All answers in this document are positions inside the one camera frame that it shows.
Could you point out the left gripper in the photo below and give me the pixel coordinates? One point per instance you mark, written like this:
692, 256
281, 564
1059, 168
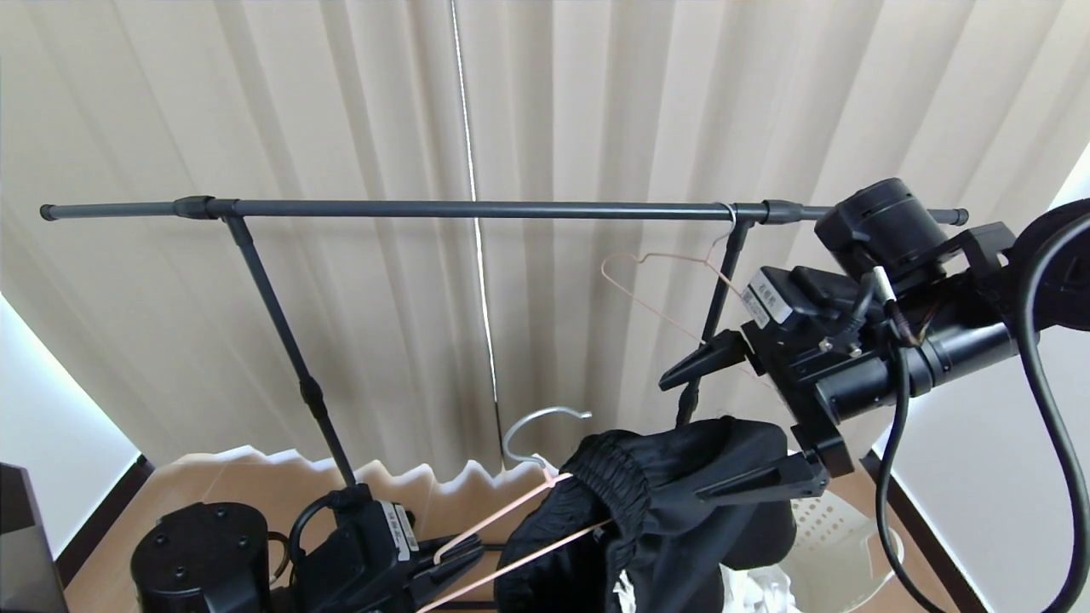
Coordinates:
358, 570

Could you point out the white garment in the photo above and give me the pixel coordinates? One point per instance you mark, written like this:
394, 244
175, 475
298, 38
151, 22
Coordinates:
766, 592

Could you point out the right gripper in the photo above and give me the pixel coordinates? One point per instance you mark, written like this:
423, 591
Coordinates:
937, 362

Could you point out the black shorts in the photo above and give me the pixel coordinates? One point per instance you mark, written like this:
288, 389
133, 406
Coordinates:
664, 545

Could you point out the white laundry basket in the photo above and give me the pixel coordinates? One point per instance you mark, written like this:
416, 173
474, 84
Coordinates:
843, 553

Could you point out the pink clothes hanger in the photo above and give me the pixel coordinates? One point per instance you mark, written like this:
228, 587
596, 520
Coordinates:
502, 517
656, 308

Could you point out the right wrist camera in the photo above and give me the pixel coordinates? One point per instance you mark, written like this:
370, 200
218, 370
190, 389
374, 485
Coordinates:
822, 294

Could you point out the beige curtain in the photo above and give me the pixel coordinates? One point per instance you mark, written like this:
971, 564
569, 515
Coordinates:
255, 102

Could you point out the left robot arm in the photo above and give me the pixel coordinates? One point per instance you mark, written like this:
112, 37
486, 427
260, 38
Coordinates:
200, 553

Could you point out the black clothes rack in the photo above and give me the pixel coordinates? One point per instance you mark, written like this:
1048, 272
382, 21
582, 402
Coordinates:
426, 208

